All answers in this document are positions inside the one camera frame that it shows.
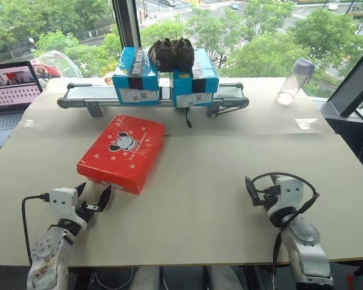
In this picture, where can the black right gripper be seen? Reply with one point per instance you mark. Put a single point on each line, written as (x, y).
(269, 194)

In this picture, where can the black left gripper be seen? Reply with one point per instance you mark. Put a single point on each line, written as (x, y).
(86, 211)

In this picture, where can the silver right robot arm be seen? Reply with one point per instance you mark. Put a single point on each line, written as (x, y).
(305, 247)

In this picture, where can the red gift box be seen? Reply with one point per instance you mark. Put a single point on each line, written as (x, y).
(121, 157)

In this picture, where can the clear tape patch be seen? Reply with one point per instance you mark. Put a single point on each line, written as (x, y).
(305, 124)

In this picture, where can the grey conveyor belt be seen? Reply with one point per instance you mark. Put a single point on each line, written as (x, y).
(87, 96)

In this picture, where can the grey rounded shape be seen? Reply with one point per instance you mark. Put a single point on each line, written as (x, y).
(146, 279)

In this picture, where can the clear bottle purple lid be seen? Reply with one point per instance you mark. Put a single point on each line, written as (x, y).
(292, 83)

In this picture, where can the blue cardboard box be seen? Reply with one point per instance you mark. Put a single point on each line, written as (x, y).
(204, 77)
(130, 78)

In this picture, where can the grey open laptop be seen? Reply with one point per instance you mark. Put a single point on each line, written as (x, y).
(9, 90)

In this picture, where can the clear plastic bag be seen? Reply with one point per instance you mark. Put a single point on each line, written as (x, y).
(60, 65)

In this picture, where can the black tilted monitor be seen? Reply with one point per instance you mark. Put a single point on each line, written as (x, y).
(354, 81)

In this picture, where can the dark brown shoe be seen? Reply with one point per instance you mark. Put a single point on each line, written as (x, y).
(185, 56)
(163, 57)

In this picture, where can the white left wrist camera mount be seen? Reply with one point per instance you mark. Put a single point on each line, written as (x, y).
(62, 201)

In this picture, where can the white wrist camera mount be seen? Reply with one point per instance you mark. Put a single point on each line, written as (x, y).
(289, 193)
(62, 201)

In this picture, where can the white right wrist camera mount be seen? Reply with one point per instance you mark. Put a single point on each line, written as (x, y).
(289, 193)

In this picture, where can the black window frame pillar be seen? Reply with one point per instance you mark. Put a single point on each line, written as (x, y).
(127, 24)

